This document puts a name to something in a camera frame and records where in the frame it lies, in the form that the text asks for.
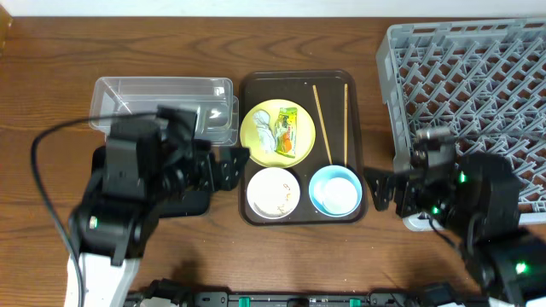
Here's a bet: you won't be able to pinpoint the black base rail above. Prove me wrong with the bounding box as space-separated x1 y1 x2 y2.
122 280 491 307

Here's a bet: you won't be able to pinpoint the blue bowl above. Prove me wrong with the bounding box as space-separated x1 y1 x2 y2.
309 165 363 217

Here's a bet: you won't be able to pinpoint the black plastic tray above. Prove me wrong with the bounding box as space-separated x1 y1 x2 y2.
91 146 211 218

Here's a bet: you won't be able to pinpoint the grey dishwasher rack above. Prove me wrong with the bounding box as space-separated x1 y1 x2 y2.
375 19 545 225

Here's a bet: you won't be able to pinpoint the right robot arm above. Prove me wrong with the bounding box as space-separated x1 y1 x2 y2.
363 142 545 306

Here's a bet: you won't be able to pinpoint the white cup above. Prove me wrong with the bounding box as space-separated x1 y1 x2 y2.
323 177 358 215

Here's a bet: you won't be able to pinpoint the white tissue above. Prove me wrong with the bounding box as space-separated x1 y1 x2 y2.
253 109 276 153

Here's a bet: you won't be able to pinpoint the clear plastic bin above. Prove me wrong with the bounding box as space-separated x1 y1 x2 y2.
90 77 239 146

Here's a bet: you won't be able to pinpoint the yellow plate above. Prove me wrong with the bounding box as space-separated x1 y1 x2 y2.
240 99 316 168

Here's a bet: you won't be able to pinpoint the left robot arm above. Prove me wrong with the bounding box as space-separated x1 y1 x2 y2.
65 107 250 306

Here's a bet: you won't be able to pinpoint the rice leftovers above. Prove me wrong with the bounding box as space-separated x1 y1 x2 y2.
275 183 299 215

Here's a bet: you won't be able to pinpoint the left wooden chopstick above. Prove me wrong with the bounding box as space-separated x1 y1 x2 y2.
312 84 333 165

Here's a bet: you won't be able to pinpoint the green snack wrapper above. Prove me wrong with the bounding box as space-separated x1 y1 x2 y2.
274 107 298 159

